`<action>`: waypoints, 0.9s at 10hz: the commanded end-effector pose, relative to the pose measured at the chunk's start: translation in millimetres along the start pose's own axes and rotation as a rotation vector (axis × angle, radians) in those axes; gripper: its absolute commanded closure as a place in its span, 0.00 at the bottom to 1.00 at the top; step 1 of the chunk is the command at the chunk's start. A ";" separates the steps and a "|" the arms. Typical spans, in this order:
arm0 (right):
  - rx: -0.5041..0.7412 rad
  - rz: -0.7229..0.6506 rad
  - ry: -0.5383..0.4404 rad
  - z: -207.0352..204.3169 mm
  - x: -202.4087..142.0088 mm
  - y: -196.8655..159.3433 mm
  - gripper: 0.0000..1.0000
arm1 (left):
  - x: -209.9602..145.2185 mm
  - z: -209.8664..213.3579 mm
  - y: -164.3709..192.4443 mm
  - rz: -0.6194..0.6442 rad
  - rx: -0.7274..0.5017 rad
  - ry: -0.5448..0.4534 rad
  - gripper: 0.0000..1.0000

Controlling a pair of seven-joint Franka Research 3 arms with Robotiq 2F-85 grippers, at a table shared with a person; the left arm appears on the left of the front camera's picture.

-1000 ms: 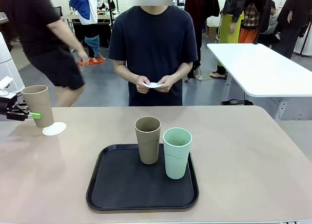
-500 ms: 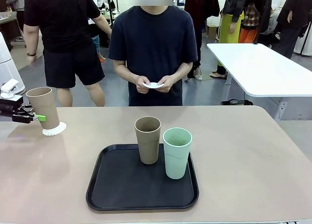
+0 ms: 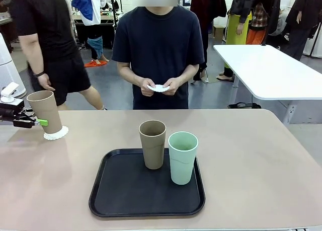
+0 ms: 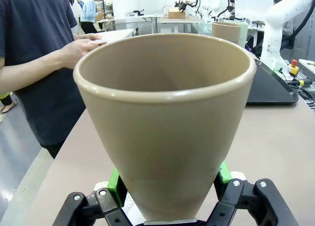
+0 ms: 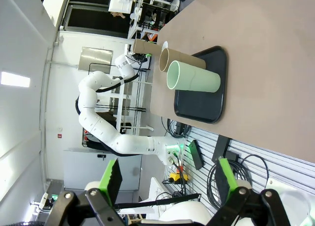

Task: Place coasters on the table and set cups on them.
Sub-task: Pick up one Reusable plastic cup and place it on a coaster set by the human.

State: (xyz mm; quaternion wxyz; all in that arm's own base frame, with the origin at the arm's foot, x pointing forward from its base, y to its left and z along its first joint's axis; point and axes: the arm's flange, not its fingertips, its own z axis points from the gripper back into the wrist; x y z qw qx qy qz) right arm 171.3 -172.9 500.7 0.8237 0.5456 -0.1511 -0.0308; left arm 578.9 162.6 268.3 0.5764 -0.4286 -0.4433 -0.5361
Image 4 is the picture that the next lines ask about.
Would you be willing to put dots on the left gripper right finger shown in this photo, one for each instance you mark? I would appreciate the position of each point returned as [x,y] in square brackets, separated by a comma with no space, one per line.
[243,201]

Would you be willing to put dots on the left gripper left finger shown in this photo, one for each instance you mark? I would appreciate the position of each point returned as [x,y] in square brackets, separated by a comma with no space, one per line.
[108,206]

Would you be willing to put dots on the white scalloped coaster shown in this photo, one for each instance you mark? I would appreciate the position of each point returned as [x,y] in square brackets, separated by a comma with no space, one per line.
[130,206]

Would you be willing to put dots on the brown tall cup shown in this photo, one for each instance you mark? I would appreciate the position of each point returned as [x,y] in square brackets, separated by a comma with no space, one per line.
[225,32]
[160,125]

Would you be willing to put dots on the pale green tall cup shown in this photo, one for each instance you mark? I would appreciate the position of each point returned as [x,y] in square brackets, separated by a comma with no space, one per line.
[244,35]

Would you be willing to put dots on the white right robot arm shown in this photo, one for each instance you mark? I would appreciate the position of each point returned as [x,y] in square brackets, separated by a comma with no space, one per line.
[273,26]

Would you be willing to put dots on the person's right forearm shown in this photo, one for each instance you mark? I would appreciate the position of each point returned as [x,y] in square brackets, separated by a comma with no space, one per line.
[29,68]

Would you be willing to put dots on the person's right hand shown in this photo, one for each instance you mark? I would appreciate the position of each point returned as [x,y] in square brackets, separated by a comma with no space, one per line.
[76,53]

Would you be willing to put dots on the person's left hand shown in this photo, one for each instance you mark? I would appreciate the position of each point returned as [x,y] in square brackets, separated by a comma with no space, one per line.
[92,36]

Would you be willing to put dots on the black plastic tray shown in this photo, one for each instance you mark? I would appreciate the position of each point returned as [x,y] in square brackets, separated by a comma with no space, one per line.
[265,88]

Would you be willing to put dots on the person in navy t-shirt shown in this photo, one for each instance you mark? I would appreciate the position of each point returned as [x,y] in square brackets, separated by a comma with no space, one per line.
[37,100]

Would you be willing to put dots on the yellow emergency stop button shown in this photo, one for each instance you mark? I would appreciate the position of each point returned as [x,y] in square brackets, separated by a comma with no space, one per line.
[294,68]

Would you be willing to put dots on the white table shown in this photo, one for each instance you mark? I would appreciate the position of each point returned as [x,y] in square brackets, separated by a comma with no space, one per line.
[118,34]

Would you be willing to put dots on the white panel board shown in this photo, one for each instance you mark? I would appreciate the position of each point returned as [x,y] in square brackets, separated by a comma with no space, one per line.
[253,5]

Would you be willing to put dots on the man in light blue shirt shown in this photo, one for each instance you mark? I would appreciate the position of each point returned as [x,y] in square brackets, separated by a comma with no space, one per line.
[88,9]

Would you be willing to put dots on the open cardboard box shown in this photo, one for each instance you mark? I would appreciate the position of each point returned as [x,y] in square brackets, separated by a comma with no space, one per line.
[176,13]

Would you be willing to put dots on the background person in white top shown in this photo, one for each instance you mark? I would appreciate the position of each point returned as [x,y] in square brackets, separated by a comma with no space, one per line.
[75,7]

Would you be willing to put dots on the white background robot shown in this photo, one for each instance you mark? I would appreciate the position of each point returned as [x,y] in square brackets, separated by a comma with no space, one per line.
[204,2]

